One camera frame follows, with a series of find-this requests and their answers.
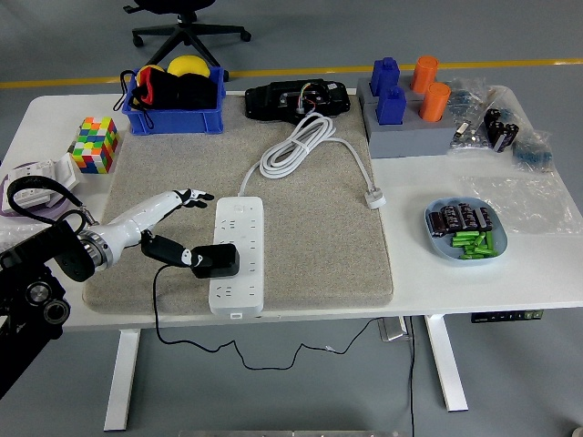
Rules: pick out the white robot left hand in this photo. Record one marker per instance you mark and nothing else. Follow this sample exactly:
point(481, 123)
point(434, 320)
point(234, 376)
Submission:
point(132, 220)

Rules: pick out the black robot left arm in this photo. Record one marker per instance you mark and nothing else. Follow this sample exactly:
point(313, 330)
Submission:
point(27, 255)

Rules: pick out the purple plate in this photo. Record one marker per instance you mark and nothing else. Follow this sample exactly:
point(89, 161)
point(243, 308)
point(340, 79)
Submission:
point(57, 209)

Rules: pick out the multicolour puzzle cube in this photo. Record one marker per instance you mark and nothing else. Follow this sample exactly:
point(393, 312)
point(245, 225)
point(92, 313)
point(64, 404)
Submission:
point(95, 145)

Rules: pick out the white folded leaflet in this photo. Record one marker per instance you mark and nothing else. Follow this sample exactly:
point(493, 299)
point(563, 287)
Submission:
point(64, 170)

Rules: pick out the blue plastic bin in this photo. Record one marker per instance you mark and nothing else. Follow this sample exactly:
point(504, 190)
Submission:
point(173, 120)

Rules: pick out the clear bag of metal nuts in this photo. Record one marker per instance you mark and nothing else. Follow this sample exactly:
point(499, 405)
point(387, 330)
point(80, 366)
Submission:
point(11, 236)

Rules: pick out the black pouch with red lining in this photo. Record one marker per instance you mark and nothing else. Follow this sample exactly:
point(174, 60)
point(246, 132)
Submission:
point(191, 93)

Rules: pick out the small yellow foam ball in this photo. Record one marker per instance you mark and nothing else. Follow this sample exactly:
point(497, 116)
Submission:
point(152, 70)

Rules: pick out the white table leg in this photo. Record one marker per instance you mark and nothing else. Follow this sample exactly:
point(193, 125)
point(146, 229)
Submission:
point(122, 378)
point(446, 364)

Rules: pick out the large yellow foam ball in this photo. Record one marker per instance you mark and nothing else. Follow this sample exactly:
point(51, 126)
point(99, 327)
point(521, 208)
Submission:
point(187, 66)

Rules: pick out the grey-brown mat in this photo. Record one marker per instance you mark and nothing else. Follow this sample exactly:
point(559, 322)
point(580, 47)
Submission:
point(319, 255)

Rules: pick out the grey block holder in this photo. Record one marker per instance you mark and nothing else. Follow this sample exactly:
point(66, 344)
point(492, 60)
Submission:
point(410, 136)
point(364, 91)

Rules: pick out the blue plastic block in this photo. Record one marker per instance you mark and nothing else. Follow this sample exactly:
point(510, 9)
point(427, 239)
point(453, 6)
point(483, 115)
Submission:
point(385, 75)
point(391, 107)

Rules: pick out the light blue tray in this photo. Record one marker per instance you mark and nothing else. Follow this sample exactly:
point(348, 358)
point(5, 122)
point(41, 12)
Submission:
point(439, 246)

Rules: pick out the black cylindrical cell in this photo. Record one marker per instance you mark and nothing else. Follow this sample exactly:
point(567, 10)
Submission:
point(448, 216)
point(466, 215)
point(484, 217)

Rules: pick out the orange plastic cylinder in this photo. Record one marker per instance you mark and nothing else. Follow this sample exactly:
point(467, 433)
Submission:
point(424, 73)
point(434, 102)

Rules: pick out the green cylindrical cell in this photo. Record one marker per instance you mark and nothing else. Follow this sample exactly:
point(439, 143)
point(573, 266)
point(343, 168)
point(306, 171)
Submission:
point(463, 239)
point(489, 242)
point(476, 254)

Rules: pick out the clear bag of metal parts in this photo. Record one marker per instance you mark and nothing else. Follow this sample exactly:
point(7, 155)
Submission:
point(469, 136)

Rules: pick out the clear bag of blue resistors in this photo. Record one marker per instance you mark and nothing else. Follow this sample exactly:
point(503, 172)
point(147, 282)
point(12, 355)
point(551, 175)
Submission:
point(467, 98)

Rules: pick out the bag of black capacitors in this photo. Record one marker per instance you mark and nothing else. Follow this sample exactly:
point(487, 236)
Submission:
point(501, 129)

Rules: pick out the black desk control panel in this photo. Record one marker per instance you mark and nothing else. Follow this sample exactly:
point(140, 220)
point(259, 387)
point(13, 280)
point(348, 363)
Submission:
point(505, 317)

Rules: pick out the empty clear plastic bag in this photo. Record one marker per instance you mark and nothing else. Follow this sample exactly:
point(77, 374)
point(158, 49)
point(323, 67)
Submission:
point(524, 205)

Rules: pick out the clear bag of blue components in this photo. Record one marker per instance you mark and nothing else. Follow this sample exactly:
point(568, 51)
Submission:
point(533, 152)

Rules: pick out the metal bracket under table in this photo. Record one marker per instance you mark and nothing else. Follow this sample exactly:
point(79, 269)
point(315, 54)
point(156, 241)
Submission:
point(394, 330)

